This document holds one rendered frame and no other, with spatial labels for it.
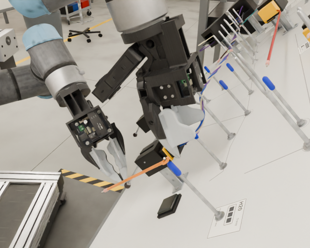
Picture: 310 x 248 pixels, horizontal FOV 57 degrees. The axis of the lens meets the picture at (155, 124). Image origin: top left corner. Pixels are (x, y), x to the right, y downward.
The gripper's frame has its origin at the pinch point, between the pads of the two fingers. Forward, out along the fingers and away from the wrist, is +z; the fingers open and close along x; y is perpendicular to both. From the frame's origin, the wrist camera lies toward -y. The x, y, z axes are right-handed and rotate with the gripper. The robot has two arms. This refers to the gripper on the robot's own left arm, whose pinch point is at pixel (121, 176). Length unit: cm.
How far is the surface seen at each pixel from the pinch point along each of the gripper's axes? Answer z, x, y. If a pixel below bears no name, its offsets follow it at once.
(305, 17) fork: -3.7, 24.7, 36.1
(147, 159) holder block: -0.3, 6.1, 10.1
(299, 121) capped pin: 6.0, 25.9, 23.5
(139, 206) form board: 7.1, 0.2, -0.7
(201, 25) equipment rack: -40, 59, -57
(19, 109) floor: -108, -68, -221
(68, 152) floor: -39, -38, -169
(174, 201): 8.1, 6.3, 12.1
